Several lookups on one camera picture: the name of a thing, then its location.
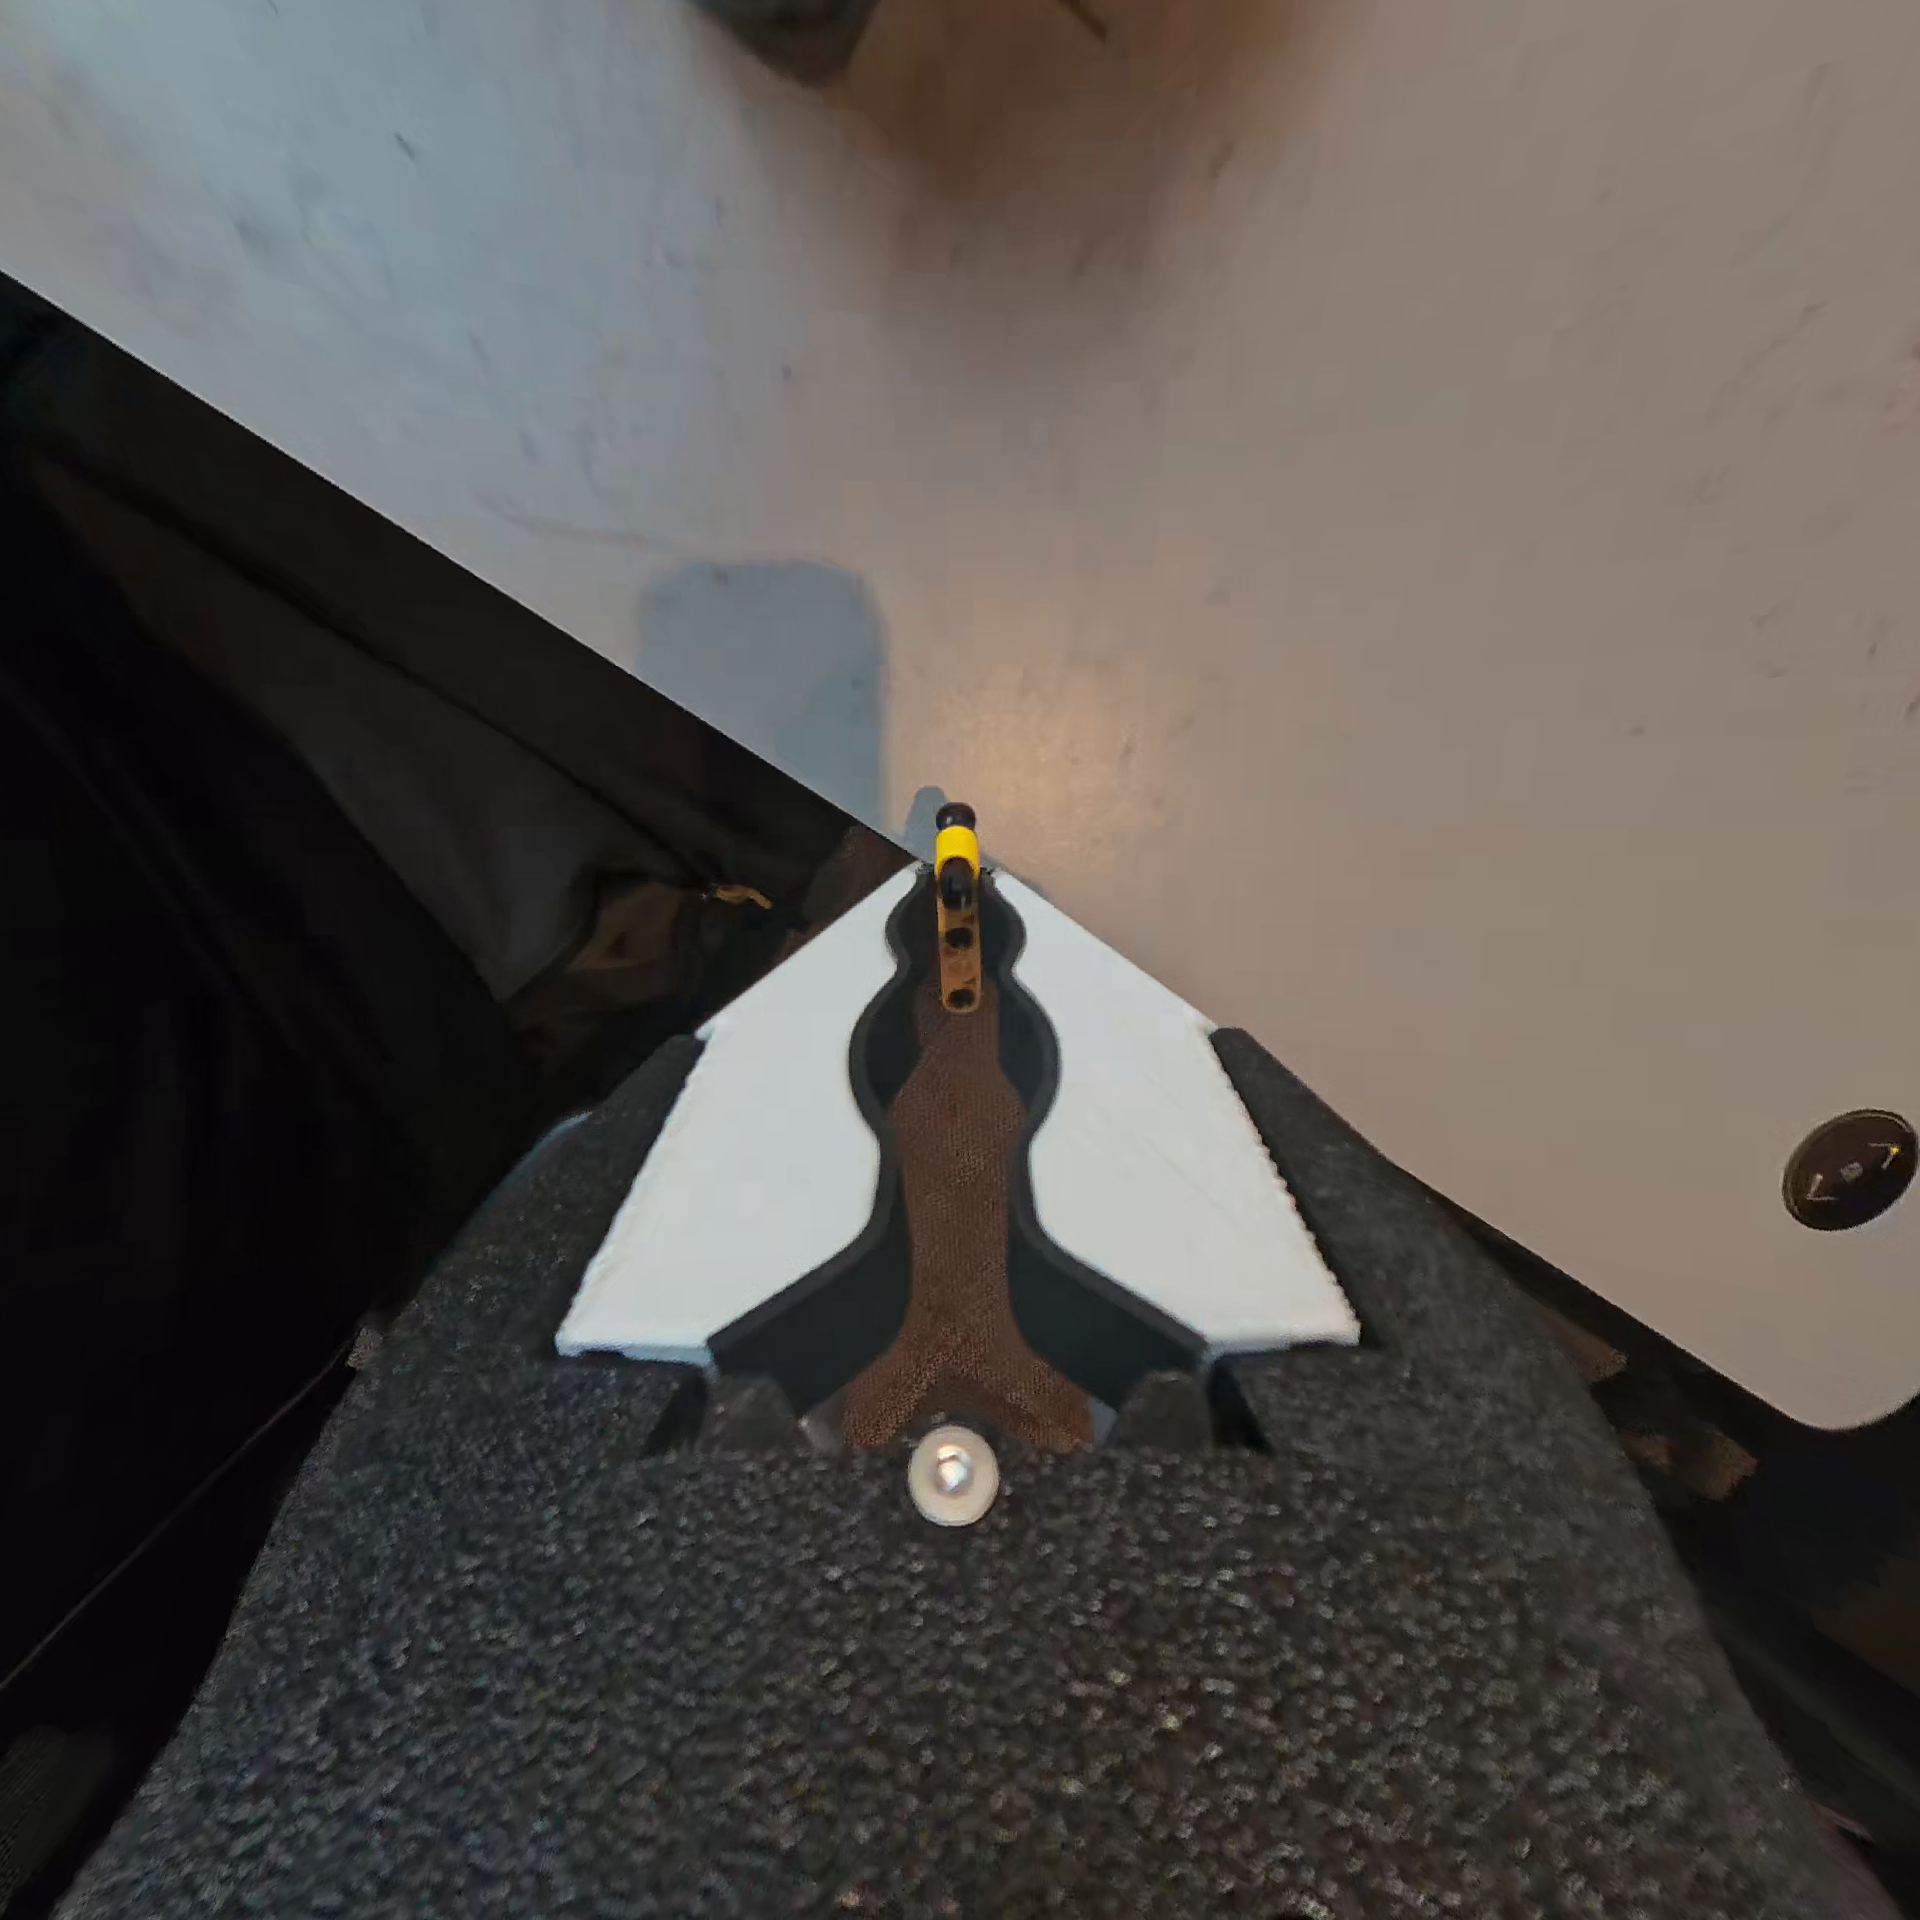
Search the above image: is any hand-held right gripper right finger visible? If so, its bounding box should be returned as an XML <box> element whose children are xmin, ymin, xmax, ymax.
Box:
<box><xmin>976</xmin><ymin>870</ymin><xmax>1362</xmax><ymax>1380</ymax></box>

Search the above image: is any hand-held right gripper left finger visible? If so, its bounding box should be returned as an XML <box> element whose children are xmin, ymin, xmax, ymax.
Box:
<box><xmin>555</xmin><ymin>870</ymin><xmax>950</xmax><ymax>1389</ymax></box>

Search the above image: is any yellow brick beam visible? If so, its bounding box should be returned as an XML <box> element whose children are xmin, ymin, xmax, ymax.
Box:
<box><xmin>928</xmin><ymin>801</ymin><xmax>989</xmax><ymax>1020</ymax></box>

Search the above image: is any grey desk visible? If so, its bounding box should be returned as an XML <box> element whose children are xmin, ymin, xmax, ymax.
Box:
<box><xmin>0</xmin><ymin>0</ymin><xmax>1920</xmax><ymax>1435</ymax></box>

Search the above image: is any round black desk button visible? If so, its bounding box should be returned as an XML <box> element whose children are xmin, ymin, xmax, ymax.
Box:
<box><xmin>1780</xmin><ymin>1109</ymin><xmax>1920</xmax><ymax>1231</ymax></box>

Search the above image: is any person's black clothing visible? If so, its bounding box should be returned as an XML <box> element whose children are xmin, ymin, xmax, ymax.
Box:
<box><xmin>0</xmin><ymin>272</ymin><xmax>899</xmax><ymax>1700</ymax></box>

